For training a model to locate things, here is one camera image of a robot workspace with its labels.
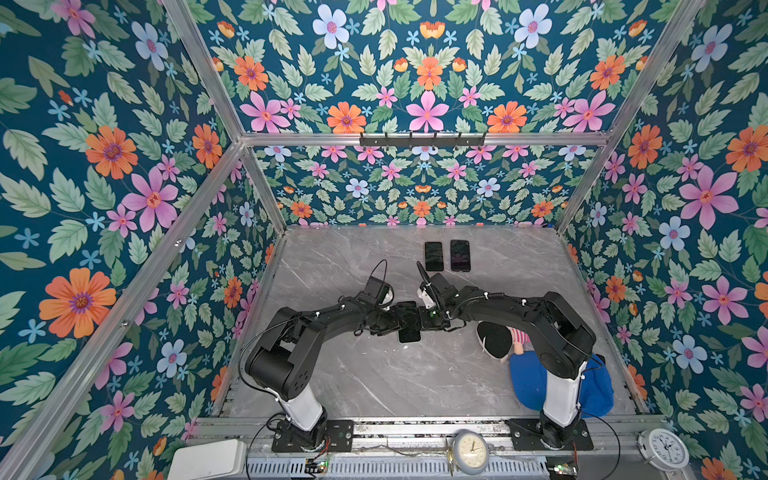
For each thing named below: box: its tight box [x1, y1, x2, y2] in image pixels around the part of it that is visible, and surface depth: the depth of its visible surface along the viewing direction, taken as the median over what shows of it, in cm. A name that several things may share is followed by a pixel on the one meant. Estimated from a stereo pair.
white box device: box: [168, 439, 247, 480], surface depth 68 cm
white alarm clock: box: [637, 428, 690, 471], surface depth 70 cm
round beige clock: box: [453, 430, 489, 475], surface depth 69 cm
